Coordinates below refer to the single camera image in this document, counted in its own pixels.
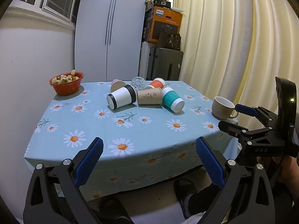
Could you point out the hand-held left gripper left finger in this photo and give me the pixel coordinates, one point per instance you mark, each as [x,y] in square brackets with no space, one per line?
[90,161]

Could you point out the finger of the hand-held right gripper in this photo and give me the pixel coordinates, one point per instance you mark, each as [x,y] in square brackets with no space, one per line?
[244,109]
[230,128]

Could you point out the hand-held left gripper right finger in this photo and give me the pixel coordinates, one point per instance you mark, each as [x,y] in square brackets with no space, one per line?
[210,162]

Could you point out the beige mug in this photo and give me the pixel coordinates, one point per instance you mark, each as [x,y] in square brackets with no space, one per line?
[222,108]

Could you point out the teal sleeve paper cup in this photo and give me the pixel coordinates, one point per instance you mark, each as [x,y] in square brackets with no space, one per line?
[171,99]

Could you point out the white cup with black bands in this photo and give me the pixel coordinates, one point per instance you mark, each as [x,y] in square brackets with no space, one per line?
[121,96]

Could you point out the pink paper cup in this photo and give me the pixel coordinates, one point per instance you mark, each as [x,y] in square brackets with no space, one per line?
[116,85]

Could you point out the orange sleeve paper cup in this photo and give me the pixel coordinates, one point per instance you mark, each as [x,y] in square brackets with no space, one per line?
[156,84]

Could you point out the brown kraft paper cup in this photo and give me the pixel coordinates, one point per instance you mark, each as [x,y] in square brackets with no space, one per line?
[149,96]

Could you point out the person's right hand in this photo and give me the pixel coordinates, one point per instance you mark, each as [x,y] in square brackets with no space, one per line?
[288,170]

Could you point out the black slipper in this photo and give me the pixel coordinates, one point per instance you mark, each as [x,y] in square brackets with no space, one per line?
[114,208]
[184,191]

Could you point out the blue daisy tablecloth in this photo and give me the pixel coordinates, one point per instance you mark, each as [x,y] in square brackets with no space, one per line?
[140,133]

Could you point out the cream curtain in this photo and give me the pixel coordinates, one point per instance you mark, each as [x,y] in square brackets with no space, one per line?
[233,39]

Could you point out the red bowl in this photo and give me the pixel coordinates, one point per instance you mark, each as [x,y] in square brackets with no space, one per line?
[66,88]

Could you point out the pile of strawberries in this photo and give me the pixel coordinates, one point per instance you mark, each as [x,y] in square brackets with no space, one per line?
[65,78]

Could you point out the clear glass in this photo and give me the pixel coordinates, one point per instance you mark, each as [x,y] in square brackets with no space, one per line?
[138,82]

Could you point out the dark grey suitcase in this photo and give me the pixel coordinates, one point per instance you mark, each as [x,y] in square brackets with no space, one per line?
[163,63]

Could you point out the brown handbag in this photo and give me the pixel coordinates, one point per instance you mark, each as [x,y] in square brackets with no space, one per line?
[169,40]

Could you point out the orange and black cardboard box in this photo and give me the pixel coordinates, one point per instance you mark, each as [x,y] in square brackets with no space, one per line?
[165,23]

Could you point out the white refrigerator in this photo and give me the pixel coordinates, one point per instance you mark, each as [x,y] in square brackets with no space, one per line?
[112,28]

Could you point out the white framed window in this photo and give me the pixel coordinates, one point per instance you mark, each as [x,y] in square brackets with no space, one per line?
[58,0]

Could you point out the black camera bag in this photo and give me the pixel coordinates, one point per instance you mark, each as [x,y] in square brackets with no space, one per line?
[161,3]

